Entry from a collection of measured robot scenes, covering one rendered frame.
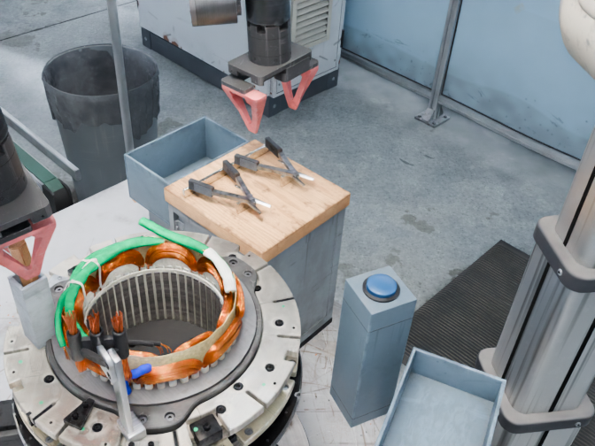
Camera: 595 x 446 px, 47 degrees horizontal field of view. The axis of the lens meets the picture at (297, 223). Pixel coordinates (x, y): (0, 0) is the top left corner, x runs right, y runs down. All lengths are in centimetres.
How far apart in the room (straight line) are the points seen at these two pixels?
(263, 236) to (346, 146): 215
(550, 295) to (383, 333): 22
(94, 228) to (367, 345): 68
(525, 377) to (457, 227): 181
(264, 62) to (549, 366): 53
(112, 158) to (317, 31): 123
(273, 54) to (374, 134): 227
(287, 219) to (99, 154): 153
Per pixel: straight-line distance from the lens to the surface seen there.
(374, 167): 295
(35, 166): 164
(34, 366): 77
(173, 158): 116
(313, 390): 111
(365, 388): 101
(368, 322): 90
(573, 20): 73
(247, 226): 94
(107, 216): 143
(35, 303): 74
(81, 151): 245
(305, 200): 99
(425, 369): 83
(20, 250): 70
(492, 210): 285
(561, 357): 90
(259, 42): 91
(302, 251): 99
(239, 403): 71
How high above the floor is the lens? 168
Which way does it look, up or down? 40 degrees down
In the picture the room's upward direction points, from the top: 4 degrees clockwise
